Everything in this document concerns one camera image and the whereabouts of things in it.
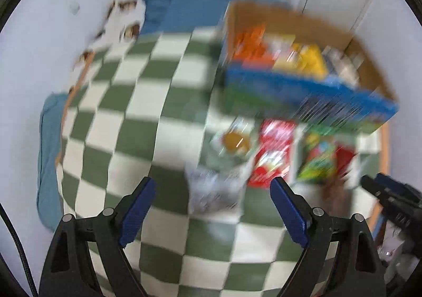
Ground black cable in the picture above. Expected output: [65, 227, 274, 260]
[0, 202, 39, 297]

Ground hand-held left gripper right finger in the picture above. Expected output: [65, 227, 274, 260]
[270, 176, 386, 297]

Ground bear print pillow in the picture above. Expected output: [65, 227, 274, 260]
[72, 0, 147, 71]

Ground printed cardboard box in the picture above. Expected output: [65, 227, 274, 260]
[220, 0, 399, 135]

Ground white chocolate stick packet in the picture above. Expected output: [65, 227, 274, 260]
[323, 47, 364, 87]

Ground long orange snack packet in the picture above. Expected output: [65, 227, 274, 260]
[236, 24, 267, 51]

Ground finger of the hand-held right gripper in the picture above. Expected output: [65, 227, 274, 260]
[361, 175, 390, 205]
[375, 172, 409, 196]

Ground green checkered blanket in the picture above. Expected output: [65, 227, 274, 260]
[54, 27, 391, 297]

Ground long red snack packet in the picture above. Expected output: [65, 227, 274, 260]
[247, 119, 297, 189]

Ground green candy bag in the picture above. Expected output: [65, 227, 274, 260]
[296, 132, 338, 185]

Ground silver white snack packet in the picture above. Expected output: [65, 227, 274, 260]
[185, 165, 246, 215]

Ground brown snack packet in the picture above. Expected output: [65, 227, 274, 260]
[321, 175, 355, 215]

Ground small yellow snack packet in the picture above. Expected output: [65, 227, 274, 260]
[274, 42, 328, 80]

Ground clear packet with brown bun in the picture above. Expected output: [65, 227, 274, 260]
[211, 119, 261, 166]

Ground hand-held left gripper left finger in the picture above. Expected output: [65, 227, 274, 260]
[39, 176, 157, 297]

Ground small dark red packet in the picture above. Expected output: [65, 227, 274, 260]
[334, 143, 358, 179]

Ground square orange snack packet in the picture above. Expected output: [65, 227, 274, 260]
[230, 44, 276, 69]

